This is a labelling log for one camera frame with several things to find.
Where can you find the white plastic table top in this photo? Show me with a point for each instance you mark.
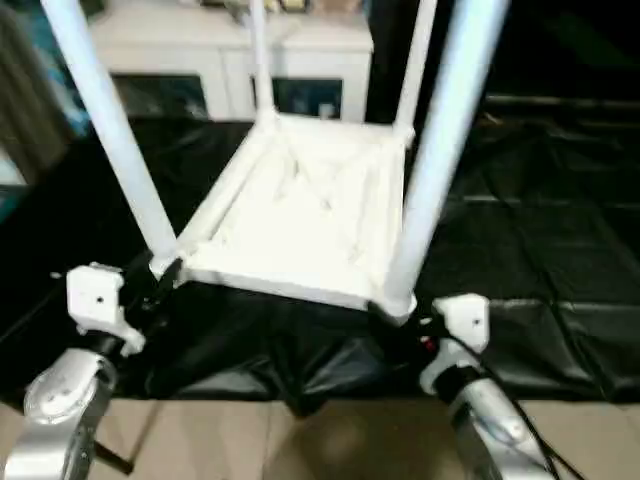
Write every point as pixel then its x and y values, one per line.
pixel 300 200

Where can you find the white plastic table leg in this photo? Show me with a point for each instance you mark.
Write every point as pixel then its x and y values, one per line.
pixel 262 60
pixel 412 65
pixel 115 125
pixel 440 150

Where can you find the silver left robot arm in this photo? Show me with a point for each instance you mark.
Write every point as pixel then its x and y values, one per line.
pixel 55 400

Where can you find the black mat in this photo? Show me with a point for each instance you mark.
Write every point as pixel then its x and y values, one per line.
pixel 525 250

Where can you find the grey-brown curtain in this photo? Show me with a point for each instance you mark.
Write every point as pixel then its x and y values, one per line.
pixel 30 100

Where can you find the white glass-door cabinet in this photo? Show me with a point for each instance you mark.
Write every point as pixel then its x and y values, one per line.
pixel 225 55

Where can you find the dark low bench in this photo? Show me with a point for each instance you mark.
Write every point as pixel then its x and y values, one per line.
pixel 550 100

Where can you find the black speaker with gold label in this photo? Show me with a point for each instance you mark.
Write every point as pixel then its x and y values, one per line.
pixel 550 40

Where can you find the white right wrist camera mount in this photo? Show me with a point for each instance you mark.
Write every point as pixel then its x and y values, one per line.
pixel 465 320

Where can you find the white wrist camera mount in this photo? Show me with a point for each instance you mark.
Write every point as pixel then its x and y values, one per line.
pixel 465 320
pixel 95 300

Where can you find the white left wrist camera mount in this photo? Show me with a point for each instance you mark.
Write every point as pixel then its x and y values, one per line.
pixel 95 300

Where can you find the black folding table frame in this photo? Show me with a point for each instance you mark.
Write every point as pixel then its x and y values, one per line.
pixel 112 457

